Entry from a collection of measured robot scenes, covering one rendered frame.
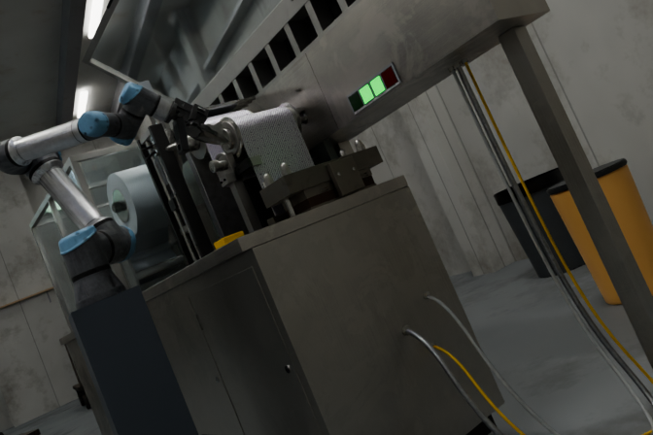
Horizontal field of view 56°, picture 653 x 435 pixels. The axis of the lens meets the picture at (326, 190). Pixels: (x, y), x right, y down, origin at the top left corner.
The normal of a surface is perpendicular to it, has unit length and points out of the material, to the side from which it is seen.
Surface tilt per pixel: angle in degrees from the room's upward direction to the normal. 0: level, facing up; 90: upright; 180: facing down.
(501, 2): 90
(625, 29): 90
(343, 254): 90
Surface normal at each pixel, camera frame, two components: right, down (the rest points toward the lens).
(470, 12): -0.75, 0.27
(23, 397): 0.40, -0.25
